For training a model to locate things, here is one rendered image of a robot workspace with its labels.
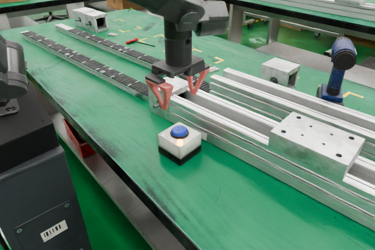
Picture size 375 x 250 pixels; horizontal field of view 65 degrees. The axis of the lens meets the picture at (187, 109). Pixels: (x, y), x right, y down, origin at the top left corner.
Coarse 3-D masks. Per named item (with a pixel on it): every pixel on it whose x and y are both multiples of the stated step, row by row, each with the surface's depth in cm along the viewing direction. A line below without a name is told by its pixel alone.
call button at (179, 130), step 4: (172, 128) 73; (176, 128) 73; (180, 128) 73; (184, 128) 73; (172, 132) 72; (176, 132) 72; (180, 132) 72; (184, 132) 72; (176, 136) 72; (180, 136) 71
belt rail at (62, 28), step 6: (60, 24) 169; (60, 30) 165; (66, 30) 160; (72, 36) 158; (78, 36) 155; (90, 42) 147; (96, 42) 143; (102, 48) 142; (108, 48) 138; (120, 54) 133; (126, 54) 130; (132, 60) 128; (138, 60) 125; (150, 66) 121
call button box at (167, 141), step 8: (168, 128) 75; (192, 128) 75; (160, 136) 73; (168, 136) 72; (184, 136) 72; (192, 136) 72; (200, 136) 74; (160, 144) 74; (168, 144) 72; (176, 144) 70; (184, 144) 70; (192, 144) 72; (200, 144) 75; (160, 152) 76; (168, 152) 73; (176, 152) 70; (184, 152) 71; (192, 152) 74; (176, 160) 72; (184, 160) 72
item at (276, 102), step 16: (224, 80) 93; (240, 80) 97; (256, 80) 93; (224, 96) 96; (240, 96) 91; (256, 96) 86; (272, 96) 85; (288, 96) 87; (304, 96) 85; (256, 112) 89; (272, 112) 85; (288, 112) 81; (304, 112) 78; (320, 112) 77; (336, 112) 79; (352, 112) 77; (352, 128) 71; (368, 128) 75; (368, 144) 69
